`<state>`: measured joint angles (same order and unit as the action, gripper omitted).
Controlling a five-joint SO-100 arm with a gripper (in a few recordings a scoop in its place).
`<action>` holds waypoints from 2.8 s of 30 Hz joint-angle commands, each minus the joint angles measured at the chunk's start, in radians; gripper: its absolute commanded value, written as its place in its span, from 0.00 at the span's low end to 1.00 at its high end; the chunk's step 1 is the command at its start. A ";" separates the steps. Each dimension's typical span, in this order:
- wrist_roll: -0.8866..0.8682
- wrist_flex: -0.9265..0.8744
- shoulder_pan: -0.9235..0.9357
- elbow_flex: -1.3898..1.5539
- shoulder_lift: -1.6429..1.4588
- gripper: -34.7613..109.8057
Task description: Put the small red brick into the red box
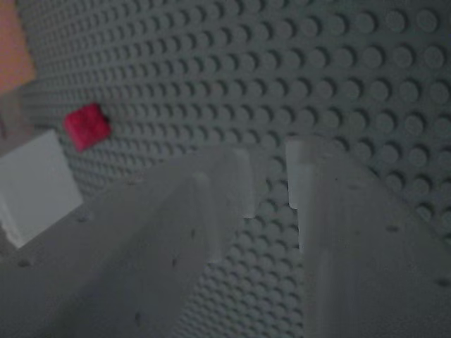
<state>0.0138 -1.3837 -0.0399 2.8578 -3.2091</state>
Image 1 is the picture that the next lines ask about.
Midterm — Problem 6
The red Lego brick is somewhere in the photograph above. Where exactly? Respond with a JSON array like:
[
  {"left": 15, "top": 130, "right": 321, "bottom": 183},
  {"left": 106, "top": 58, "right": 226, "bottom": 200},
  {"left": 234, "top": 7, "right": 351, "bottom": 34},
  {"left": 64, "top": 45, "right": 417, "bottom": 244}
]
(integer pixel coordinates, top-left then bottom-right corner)
[{"left": 62, "top": 102, "right": 113, "bottom": 153}]

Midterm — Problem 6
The white box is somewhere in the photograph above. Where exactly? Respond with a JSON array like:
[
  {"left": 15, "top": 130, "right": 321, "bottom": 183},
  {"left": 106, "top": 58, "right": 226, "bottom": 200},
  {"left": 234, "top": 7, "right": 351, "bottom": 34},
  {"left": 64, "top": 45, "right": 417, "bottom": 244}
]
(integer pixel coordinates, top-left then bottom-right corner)
[{"left": 0, "top": 128, "right": 85, "bottom": 249}]

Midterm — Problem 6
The grey studded Lego baseplate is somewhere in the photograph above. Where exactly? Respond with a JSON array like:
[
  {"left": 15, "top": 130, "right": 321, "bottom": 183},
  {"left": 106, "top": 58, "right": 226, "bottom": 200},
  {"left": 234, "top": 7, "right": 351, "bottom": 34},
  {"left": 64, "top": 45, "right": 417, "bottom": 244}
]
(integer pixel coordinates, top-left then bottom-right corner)
[{"left": 16, "top": 0, "right": 451, "bottom": 338}]

